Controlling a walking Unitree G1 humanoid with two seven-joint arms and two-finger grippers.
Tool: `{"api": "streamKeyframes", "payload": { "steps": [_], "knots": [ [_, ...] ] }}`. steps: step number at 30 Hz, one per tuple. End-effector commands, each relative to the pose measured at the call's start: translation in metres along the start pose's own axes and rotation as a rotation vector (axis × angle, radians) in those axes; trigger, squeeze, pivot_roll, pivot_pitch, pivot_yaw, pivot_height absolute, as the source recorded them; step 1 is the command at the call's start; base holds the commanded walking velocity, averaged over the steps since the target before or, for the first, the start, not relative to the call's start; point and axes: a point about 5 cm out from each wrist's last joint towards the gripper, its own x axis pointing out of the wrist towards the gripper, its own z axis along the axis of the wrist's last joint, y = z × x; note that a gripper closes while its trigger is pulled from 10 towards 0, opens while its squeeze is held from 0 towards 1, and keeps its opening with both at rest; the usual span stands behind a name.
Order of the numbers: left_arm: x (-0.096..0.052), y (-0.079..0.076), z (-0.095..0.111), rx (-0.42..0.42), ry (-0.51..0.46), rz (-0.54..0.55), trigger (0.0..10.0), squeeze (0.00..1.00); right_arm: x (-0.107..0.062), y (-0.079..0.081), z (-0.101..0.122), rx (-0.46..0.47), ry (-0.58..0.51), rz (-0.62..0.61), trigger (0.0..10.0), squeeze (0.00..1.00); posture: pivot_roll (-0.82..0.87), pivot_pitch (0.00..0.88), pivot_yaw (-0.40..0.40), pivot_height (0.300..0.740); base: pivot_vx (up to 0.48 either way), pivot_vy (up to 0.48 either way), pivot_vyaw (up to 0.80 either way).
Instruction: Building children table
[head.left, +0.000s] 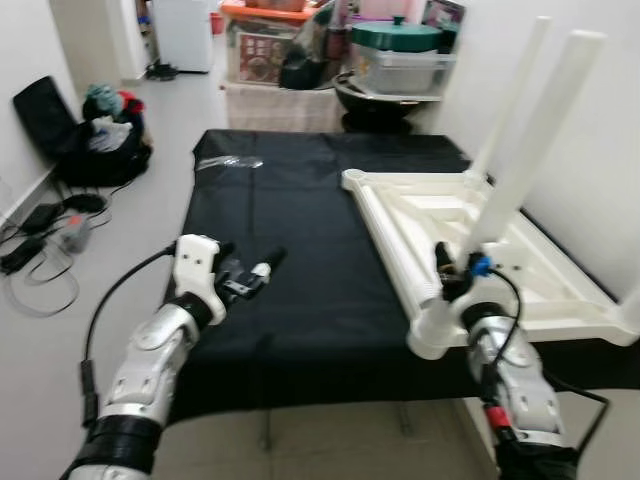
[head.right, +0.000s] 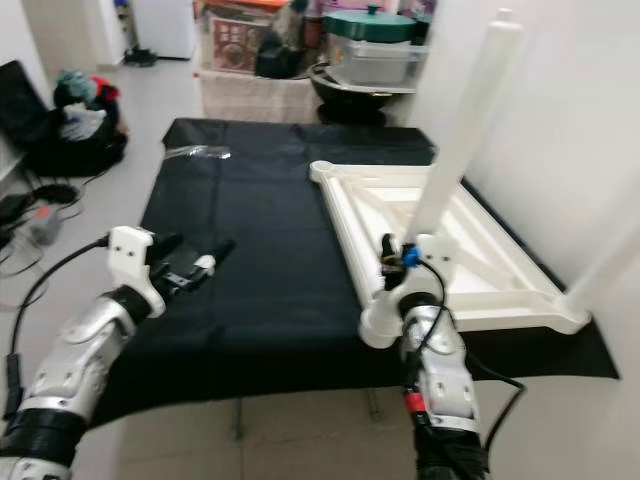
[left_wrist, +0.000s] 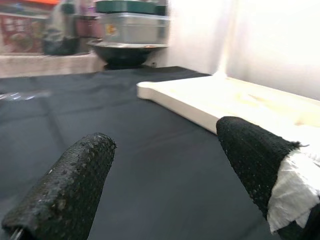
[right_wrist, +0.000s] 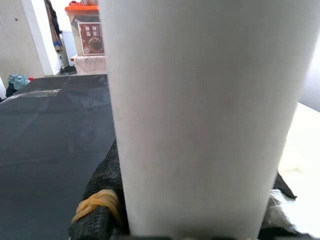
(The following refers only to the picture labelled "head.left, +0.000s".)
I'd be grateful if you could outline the white plastic bag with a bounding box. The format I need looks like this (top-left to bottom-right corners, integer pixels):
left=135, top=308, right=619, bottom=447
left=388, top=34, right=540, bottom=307
left=88, top=118, right=134, bottom=153

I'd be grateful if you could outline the grey electrical box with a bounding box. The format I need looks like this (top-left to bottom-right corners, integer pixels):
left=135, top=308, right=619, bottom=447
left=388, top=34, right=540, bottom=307
left=55, top=215, right=93, bottom=253

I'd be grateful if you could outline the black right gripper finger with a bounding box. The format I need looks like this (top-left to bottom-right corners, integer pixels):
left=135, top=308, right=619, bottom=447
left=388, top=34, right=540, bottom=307
left=433, top=243, right=463, bottom=301

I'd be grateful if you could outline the purple picture box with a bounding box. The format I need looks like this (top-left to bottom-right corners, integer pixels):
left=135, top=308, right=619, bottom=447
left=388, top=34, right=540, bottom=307
left=422, top=0, right=466, bottom=36

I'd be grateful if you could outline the clear plastic storage container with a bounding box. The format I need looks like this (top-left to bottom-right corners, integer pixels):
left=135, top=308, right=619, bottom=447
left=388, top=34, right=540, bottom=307
left=352, top=48, right=456, bottom=98

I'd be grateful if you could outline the shiny black bag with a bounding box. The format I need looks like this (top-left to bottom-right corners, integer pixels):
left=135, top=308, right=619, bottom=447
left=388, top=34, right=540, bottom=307
left=280, top=5, right=336, bottom=91

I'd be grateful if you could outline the green round pot lid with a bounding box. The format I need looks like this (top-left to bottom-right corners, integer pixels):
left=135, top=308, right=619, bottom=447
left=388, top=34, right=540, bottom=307
left=350, top=17, right=444, bottom=53

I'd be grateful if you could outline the black wifi router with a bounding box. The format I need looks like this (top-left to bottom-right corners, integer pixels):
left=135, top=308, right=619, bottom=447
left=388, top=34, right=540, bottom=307
left=62, top=190, right=109, bottom=216

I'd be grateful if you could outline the black power strip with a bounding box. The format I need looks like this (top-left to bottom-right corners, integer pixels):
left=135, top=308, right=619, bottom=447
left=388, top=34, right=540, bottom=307
left=0, top=238, right=46, bottom=273

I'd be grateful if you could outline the black fan base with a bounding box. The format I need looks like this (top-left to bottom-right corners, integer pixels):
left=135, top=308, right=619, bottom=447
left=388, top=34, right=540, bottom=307
left=145, top=62, right=179, bottom=81

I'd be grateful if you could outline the black open suitcase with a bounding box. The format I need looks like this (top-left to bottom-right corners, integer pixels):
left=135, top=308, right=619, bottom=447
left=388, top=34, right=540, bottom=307
left=12, top=77, right=153, bottom=188

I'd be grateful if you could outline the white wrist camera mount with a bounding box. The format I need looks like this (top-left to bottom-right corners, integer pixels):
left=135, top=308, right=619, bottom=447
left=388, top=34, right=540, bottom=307
left=480, top=240, right=536, bottom=306
left=172, top=235, right=226, bottom=326

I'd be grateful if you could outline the white plastic children table top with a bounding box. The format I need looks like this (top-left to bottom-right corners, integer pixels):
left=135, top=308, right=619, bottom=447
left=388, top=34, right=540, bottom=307
left=342, top=168, right=640, bottom=348

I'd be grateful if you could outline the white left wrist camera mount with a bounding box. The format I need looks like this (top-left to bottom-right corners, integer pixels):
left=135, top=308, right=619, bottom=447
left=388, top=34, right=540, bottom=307
left=172, top=235, right=226, bottom=326

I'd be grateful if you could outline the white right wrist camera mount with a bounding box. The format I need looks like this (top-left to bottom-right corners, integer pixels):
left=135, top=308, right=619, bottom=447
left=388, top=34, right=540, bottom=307
left=480, top=240, right=536, bottom=306

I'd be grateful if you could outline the white cabinet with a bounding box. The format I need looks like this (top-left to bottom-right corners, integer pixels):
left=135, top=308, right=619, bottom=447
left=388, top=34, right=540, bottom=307
left=155, top=0, right=214, bottom=73

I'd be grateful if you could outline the black round wok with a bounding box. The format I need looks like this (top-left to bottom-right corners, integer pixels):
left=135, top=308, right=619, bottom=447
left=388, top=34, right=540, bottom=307
left=335, top=75, right=441, bottom=131

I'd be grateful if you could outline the beige cloth covered table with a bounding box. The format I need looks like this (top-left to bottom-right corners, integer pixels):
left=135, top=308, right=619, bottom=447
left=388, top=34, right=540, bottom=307
left=222, top=80, right=346, bottom=134

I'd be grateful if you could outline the clear plastic bag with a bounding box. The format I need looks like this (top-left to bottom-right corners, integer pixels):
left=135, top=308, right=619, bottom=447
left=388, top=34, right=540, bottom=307
left=195, top=155, right=266, bottom=171

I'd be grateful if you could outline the black power adapter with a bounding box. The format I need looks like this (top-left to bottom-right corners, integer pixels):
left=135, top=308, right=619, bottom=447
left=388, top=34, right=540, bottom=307
left=22, top=205, right=63, bottom=233

